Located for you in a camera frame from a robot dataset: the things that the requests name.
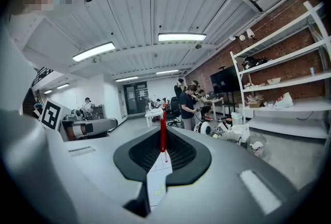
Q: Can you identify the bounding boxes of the white waste bin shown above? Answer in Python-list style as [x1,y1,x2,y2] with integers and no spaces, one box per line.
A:
[230,112,243,126]

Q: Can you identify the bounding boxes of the black office chair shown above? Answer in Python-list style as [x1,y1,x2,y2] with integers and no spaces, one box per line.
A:
[165,96,182,127]

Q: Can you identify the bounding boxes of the white storage box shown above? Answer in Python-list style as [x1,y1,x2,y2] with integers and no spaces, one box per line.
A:
[229,124,251,144]

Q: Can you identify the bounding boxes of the grey mesh waste basket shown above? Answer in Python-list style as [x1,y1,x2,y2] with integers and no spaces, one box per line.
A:
[246,133,267,158]

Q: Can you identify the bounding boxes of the black wall screen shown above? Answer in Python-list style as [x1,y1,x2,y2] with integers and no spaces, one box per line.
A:
[209,66,242,95]

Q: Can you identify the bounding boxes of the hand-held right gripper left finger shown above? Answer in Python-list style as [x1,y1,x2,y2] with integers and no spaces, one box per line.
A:
[63,126,162,224]

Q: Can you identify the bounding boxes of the white bag with red print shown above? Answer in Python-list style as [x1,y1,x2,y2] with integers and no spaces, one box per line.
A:
[273,92,294,110]

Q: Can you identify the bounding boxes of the white round robot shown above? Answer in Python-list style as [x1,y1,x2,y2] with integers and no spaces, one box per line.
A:
[193,120,212,136]

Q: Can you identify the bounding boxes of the dark glass double door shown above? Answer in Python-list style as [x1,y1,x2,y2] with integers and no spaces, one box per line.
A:
[123,81,148,116]

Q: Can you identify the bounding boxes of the white metal shelving rack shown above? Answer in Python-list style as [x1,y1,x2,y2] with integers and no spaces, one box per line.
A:
[229,0,331,140]

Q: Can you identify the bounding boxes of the person's grey shirt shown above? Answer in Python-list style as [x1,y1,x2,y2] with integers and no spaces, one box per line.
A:
[0,14,39,117]

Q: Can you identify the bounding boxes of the white table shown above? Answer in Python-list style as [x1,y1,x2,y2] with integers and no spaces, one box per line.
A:
[144,108,165,128]

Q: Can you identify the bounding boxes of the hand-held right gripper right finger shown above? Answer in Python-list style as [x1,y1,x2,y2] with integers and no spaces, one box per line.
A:
[151,126,298,224]

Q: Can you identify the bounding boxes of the white spot lamp fixture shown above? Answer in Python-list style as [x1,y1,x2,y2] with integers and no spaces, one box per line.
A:
[228,28,257,43]

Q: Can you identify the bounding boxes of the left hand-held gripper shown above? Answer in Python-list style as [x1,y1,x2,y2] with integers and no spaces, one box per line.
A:
[38,98,118,141]

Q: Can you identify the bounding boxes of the red star stick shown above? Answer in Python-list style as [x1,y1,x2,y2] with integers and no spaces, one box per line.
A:
[160,111,168,163]

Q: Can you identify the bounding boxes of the white gridded mat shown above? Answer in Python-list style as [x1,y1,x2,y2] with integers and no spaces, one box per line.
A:
[146,152,173,212]

